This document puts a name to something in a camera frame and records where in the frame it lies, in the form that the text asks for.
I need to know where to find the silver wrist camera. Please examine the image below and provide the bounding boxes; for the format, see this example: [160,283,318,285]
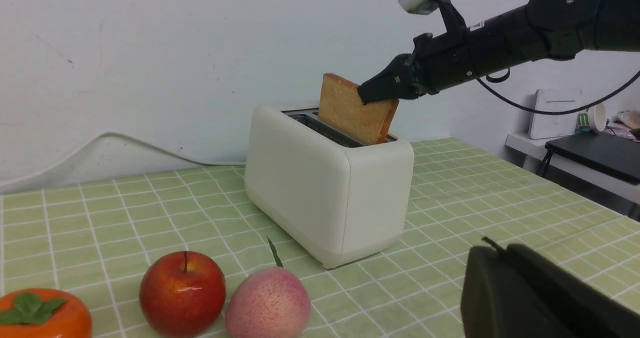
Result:
[398,0,438,16]

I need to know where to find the pink peach with leaf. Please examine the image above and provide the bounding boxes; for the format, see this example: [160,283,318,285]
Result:
[225,239,312,338]

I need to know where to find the toast slice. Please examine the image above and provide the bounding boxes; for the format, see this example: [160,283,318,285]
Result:
[318,73,399,145]

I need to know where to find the green checkered tablecloth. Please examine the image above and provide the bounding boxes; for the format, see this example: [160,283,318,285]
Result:
[0,138,640,338]

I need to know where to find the white green cup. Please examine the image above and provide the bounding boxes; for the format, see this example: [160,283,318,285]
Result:
[576,103,608,133]

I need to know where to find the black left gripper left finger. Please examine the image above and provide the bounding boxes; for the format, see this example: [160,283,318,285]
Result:
[460,237,575,338]

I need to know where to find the white two-slot toaster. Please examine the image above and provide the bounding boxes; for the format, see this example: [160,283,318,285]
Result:
[244,104,414,269]

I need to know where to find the red apple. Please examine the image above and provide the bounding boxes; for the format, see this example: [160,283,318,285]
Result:
[138,250,227,338]

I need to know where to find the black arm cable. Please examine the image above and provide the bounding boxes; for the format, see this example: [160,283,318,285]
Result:
[475,0,640,116]

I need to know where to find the white power cable with plug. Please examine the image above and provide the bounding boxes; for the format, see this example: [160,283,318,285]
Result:
[0,131,247,189]

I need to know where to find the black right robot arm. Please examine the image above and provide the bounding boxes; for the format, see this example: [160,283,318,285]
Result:
[358,0,640,104]

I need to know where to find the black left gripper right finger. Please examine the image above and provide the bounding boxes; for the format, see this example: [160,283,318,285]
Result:
[505,243,640,338]

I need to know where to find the white router box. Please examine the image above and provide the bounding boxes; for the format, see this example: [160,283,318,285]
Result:
[528,88,584,140]

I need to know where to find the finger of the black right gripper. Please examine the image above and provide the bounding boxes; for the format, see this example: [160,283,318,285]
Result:
[357,53,420,105]

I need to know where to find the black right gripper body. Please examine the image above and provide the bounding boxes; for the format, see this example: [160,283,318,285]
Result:
[407,5,538,96]

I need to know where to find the orange persimmon fruit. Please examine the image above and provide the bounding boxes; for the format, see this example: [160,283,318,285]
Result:
[0,288,93,338]

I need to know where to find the black side table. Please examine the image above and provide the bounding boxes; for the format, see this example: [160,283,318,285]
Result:
[535,131,640,186]

